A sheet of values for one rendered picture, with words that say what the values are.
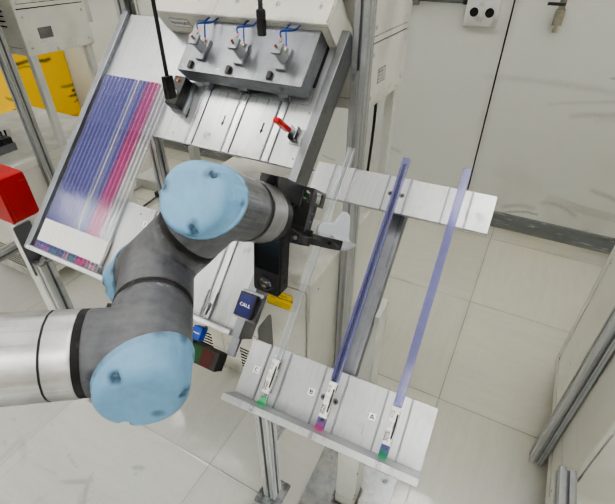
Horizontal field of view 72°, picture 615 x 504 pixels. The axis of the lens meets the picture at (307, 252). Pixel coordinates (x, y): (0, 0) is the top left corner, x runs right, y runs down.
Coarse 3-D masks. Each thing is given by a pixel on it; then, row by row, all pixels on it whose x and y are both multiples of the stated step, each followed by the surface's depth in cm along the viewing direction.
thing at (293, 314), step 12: (348, 156) 83; (348, 168) 83; (336, 180) 82; (336, 192) 82; (336, 204) 82; (324, 216) 81; (312, 252) 80; (312, 264) 79; (300, 288) 78; (300, 300) 78; (288, 324) 77; (288, 336) 76; (264, 396) 75
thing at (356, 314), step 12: (396, 180) 79; (396, 192) 78; (396, 204) 78; (384, 216) 77; (384, 228) 77; (384, 240) 77; (372, 252) 76; (372, 264) 76; (372, 276) 75; (360, 288) 75; (360, 300) 74; (360, 312) 74; (348, 324) 74; (348, 336) 73; (348, 348) 73; (336, 372) 72; (324, 420) 71
